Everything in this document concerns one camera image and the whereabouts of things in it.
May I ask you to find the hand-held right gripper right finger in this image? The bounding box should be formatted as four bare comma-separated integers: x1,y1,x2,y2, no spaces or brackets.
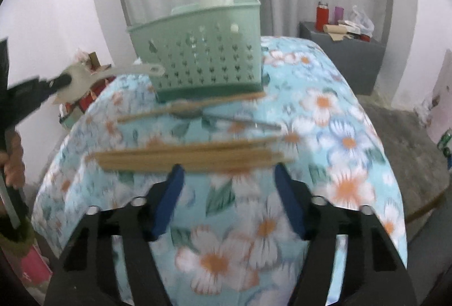
273,163,419,306

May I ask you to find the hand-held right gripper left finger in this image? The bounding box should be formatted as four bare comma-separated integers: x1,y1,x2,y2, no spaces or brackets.
44,165,186,306

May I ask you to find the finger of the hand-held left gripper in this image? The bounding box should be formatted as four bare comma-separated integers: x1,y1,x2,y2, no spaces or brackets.
34,74,73,100

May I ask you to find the metal spoon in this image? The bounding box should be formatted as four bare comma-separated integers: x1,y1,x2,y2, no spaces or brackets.
169,103,283,132

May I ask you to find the green perforated utensil basket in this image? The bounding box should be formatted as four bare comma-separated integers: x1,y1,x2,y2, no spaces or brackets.
126,0,266,102

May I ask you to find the person's left hand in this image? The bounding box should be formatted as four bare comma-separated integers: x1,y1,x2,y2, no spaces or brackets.
0,134,26,190

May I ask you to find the red gift bag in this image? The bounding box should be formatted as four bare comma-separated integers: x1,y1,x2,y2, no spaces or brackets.
78,78,115,113

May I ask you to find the green gift bag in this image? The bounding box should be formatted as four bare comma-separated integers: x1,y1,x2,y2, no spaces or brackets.
57,111,83,132

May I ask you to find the open cardboard box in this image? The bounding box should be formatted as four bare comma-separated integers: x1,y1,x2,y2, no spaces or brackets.
88,51,103,71

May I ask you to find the blue floral tablecloth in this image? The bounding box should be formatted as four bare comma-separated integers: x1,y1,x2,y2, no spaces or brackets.
31,36,409,306

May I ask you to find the pink bag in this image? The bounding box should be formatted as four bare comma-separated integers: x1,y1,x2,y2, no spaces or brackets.
19,245,54,290

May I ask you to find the grey cabinet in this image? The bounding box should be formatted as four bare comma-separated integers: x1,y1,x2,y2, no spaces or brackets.
299,21,388,97

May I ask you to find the white plastic bag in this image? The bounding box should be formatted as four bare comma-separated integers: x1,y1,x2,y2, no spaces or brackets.
413,100,434,131
349,5,375,35

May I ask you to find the green bottle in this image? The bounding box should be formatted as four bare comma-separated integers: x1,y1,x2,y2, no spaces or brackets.
437,129,452,153

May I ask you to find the brown paper roll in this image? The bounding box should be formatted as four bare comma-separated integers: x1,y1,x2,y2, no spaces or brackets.
323,24,349,42

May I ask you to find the red bottle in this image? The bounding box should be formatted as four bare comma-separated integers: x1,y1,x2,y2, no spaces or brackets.
315,2,329,32

